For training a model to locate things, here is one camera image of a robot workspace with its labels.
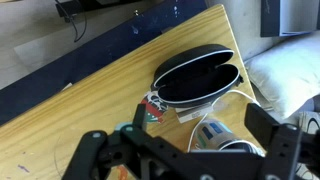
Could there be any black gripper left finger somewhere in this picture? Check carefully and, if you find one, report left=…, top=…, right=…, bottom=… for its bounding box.
left=61, top=103, right=201, bottom=180

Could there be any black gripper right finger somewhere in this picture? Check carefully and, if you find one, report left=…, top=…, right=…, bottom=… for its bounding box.
left=244, top=102, right=320, bottom=180

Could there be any cushion with oval pattern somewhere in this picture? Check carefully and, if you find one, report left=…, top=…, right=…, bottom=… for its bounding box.
left=298, top=111, right=320, bottom=180

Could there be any light wooden table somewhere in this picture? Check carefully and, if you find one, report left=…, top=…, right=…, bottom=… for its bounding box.
left=0, top=3, right=268, bottom=180

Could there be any colourful printed packet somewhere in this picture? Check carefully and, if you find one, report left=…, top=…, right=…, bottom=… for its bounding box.
left=139, top=90, right=169, bottom=124

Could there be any cream white pillow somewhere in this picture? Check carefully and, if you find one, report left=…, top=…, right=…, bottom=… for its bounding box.
left=243, top=31, right=320, bottom=119

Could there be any dark blue rug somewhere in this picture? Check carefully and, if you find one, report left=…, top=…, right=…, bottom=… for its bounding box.
left=0, top=0, right=209, bottom=127

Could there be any small white box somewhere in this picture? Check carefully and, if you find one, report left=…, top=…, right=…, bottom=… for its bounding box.
left=174, top=101, right=214, bottom=124

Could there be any black open glasses case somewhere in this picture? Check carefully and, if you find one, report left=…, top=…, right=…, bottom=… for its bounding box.
left=151, top=43, right=245, bottom=108

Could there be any black box with white edge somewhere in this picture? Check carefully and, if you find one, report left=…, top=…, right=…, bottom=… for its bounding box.
left=259, top=0, right=320, bottom=38

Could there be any white cable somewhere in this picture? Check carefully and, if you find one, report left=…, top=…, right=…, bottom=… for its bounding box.
left=187, top=89, right=263, bottom=153

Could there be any black bar with cable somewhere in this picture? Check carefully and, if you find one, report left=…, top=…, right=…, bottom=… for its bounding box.
left=54, top=0, right=144, bottom=43

